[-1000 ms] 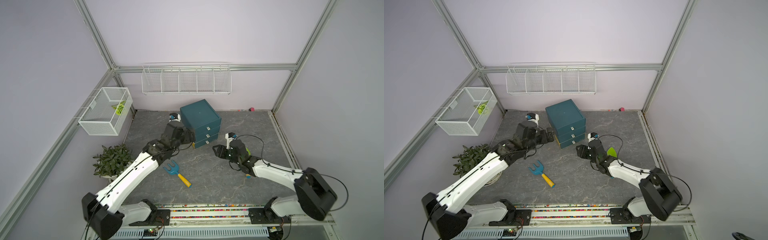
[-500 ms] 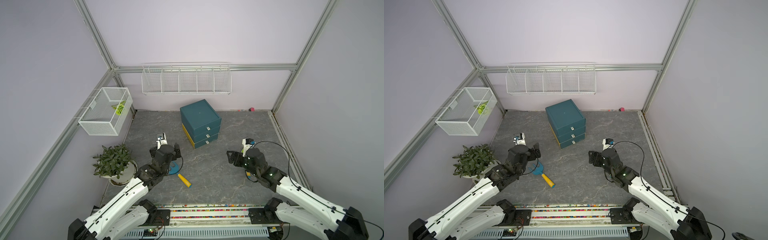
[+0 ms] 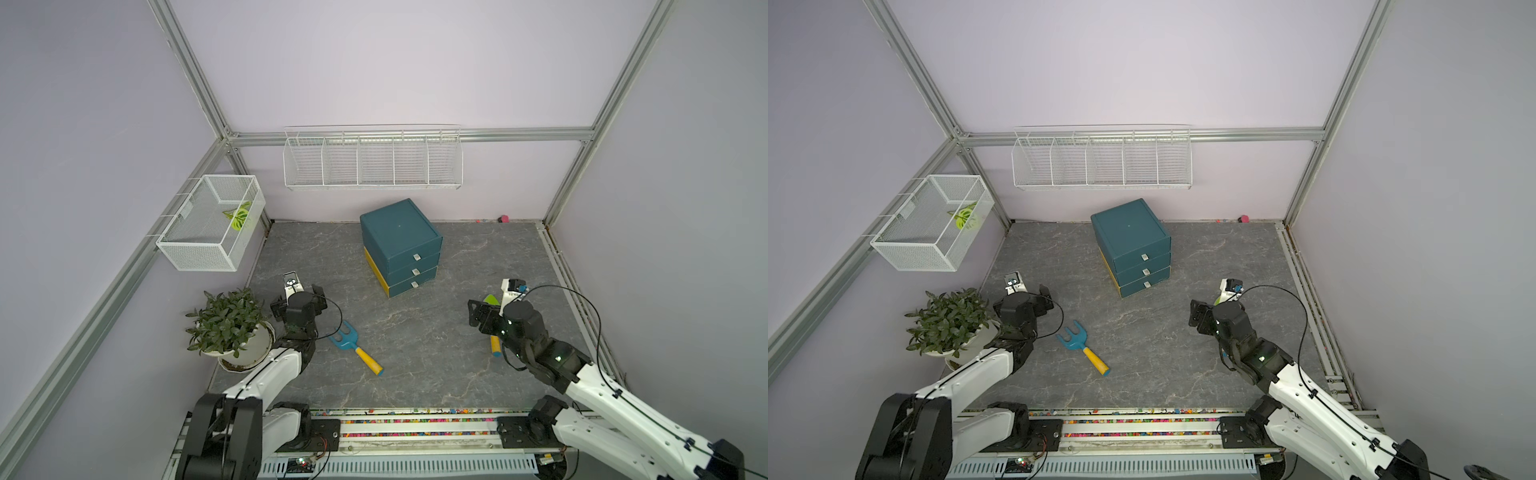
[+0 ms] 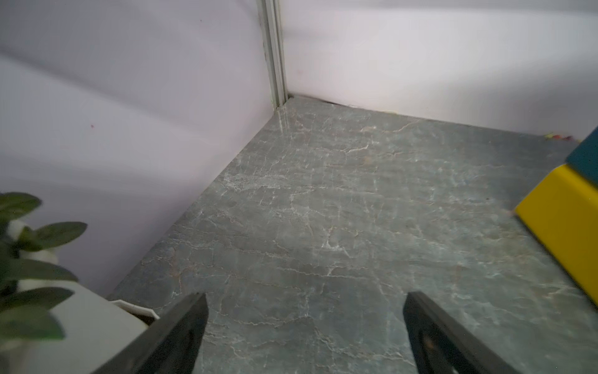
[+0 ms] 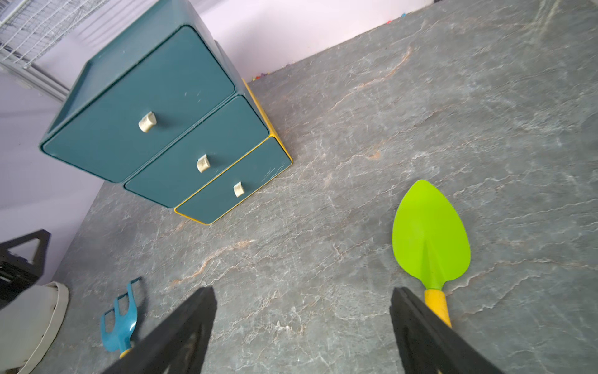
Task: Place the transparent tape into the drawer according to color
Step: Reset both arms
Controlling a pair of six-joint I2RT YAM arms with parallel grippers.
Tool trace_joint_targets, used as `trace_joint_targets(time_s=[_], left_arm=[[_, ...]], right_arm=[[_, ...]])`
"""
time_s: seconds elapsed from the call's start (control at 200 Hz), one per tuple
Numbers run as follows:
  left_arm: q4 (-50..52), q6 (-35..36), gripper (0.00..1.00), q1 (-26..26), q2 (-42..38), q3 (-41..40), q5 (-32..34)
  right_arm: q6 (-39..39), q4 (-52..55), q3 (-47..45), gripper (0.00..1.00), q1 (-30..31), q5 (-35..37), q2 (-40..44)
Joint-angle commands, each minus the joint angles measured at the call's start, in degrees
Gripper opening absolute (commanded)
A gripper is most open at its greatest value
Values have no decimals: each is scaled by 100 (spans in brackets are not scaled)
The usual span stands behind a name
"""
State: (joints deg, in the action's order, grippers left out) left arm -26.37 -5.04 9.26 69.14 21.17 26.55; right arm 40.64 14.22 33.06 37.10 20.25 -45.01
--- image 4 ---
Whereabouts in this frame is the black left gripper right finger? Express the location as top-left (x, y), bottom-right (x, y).
top-left (403, 291), bottom-right (517, 374)

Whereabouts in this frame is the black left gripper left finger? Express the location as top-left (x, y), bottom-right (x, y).
top-left (95, 293), bottom-right (209, 373)

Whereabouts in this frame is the teal drawer cabinet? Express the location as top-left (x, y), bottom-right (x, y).
top-left (565, 128), bottom-right (598, 186)

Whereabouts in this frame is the white plant pot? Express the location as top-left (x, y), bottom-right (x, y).
top-left (0, 219), bottom-right (160, 374)

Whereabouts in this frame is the green potted plant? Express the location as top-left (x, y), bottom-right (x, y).
top-left (1, 192), bottom-right (88, 345)

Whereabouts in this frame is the yellow cabinet side panel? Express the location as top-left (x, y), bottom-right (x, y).
top-left (515, 165), bottom-right (597, 302)

